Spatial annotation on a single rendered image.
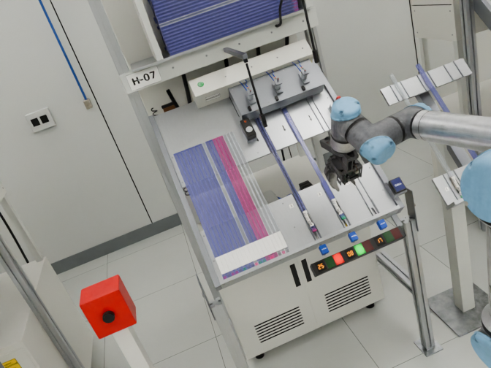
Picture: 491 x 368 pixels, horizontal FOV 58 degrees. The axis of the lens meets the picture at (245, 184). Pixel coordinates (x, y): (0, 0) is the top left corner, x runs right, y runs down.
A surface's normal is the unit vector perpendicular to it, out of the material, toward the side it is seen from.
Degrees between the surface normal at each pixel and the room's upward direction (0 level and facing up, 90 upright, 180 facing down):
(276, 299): 90
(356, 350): 0
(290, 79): 42
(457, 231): 90
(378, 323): 0
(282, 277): 90
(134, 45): 90
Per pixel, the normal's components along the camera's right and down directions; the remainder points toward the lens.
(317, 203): -0.04, -0.40
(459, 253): 0.25, 0.36
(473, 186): -0.89, 0.31
